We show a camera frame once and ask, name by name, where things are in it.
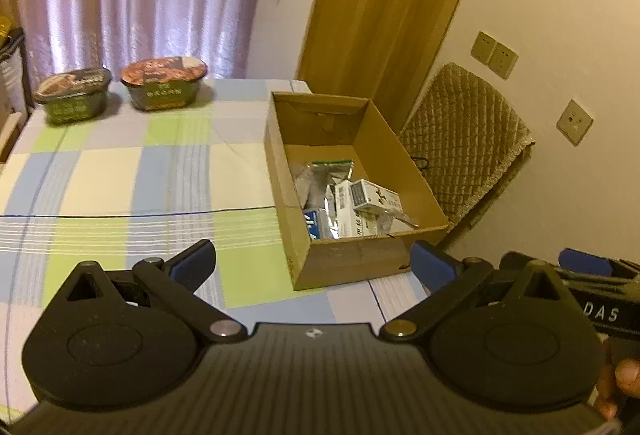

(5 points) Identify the white green medicine box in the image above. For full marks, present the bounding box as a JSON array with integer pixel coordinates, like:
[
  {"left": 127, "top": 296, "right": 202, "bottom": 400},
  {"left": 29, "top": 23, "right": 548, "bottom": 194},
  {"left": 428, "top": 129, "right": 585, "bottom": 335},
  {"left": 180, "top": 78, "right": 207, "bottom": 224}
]
[{"left": 335, "top": 180, "right": 389, "bottom": 238}]

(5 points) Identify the long white ointment box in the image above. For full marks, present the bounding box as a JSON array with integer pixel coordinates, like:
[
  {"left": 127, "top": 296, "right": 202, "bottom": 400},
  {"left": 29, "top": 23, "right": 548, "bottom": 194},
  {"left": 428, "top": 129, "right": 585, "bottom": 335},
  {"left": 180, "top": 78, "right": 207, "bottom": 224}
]
[{"left": 349, "top": 179, "right": 404, "bottom": 215}]

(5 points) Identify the blue white medicine box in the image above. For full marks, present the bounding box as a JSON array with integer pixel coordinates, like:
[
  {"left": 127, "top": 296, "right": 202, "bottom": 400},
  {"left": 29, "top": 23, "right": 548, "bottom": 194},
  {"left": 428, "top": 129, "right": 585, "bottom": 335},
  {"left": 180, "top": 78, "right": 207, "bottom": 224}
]
[{"left": 303, "top": 208, "right": 331, "bottom": 241}]

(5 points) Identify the person hand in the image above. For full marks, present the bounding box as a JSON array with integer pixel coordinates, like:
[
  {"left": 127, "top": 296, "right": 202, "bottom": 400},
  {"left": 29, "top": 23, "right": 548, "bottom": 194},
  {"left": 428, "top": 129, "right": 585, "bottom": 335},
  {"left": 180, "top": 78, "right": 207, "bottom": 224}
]
[{"left": 594, "top": 359, "right": 640, "bottom": 420}]

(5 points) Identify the checkered tablecloth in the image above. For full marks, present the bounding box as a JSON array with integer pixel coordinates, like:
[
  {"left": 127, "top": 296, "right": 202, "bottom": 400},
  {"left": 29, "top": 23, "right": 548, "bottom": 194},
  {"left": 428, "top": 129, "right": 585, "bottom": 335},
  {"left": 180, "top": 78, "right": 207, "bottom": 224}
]
[{"left": 1, "top": 80, "right": 425, "bottom": 422}]

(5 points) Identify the cardboard box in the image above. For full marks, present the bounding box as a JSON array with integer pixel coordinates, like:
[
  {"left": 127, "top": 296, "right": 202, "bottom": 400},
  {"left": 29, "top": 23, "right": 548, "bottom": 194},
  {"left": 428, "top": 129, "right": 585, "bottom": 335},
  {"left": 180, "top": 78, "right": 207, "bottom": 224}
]
[{"left": 265, "top": 92, "right": 449, "bottom": 290}]

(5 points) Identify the round green noodle bowl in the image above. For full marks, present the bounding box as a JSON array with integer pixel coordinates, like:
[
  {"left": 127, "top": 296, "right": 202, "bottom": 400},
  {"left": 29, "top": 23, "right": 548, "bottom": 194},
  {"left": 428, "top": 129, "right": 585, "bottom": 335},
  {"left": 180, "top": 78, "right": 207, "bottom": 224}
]
[{"left": 120, "top": 56, "right": 208, "bottom": 112}]

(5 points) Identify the rectangular green noodle bowl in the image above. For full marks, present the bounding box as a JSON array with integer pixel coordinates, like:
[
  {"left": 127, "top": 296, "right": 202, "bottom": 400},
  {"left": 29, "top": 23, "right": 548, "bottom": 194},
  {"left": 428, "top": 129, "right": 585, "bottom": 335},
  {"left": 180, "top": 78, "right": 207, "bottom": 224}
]
[{"left": 34, "top": 66, "right": 112, "bottom": 125}]

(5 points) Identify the single wall socket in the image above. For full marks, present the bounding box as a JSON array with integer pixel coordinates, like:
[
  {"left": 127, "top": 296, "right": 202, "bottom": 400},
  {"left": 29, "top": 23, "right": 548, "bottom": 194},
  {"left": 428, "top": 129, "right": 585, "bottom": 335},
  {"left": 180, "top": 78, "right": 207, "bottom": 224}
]
[{"left": 556, "top": 99, "right": 593, "bottom": 147}]

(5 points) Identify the wall socket pair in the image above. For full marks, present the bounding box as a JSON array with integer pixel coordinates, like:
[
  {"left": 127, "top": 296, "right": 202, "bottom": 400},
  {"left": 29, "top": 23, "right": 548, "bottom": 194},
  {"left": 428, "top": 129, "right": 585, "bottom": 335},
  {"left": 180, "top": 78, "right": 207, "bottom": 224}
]
[{"left": 471, "top": 32, "right": 518, "bottom": 80}]

